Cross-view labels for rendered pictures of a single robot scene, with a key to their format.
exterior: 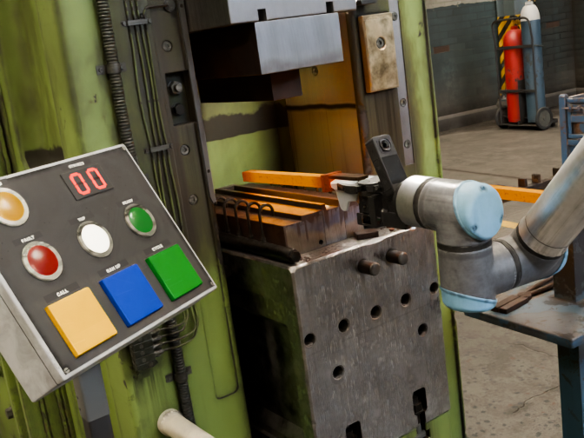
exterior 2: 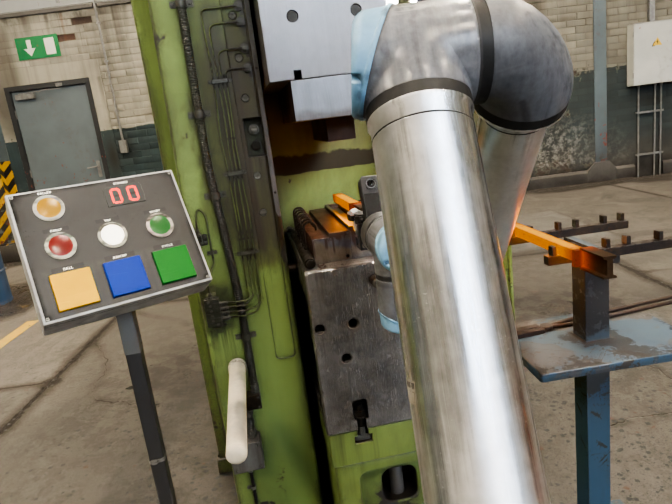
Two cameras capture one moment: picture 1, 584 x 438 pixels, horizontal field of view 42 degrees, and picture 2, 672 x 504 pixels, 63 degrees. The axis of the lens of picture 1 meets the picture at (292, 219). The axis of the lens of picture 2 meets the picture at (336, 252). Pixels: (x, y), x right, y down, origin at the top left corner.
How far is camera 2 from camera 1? 0.69 m
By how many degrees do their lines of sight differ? 26
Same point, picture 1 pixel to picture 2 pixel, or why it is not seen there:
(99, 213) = (125, 217)
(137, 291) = (131, 274)
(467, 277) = (388, 303)
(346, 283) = (357, 291)
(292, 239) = (320, 250)
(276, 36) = (311, 92)
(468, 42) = not seen: outside the picture
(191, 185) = (262, 202)
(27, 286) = (41, 261)
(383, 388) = (391, 378)
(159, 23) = (239, 81)
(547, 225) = not seen: hidden behind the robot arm
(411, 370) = not seen: hidden behind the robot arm
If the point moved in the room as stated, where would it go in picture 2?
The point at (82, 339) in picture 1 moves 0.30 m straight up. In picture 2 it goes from (67, 301) to (27, 142)
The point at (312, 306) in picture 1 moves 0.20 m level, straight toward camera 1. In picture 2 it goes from (323, 304) to (281, 336)
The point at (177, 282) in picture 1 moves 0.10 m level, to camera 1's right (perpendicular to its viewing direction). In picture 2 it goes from (171, 271) to (209, 271)
